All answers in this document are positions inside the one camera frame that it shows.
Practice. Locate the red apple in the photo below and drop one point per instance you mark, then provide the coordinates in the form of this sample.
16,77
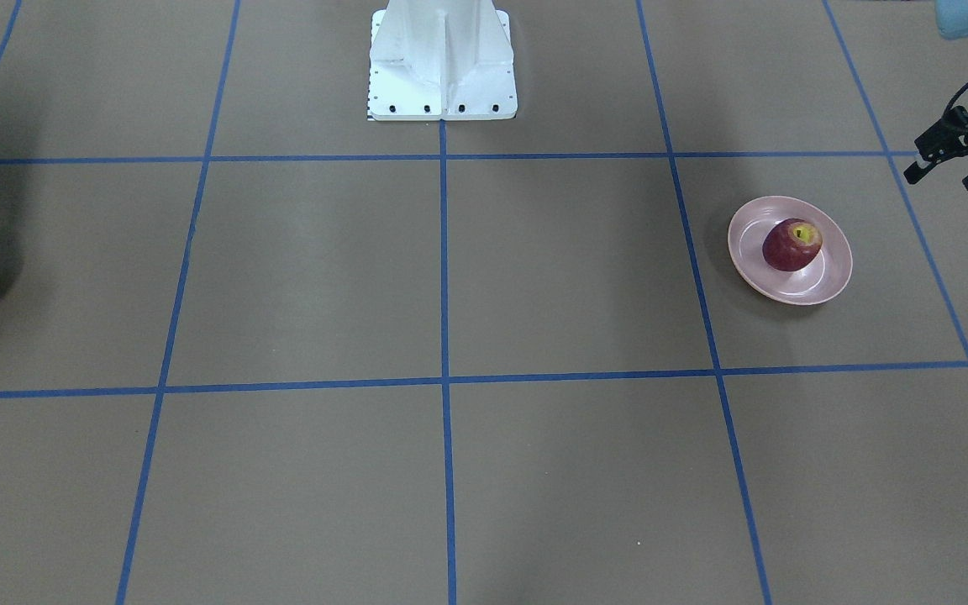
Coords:
792,244

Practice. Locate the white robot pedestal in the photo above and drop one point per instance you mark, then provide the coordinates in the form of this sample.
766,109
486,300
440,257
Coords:
441,60

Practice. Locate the pink plate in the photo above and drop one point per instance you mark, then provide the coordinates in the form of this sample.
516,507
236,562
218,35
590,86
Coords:
825,278

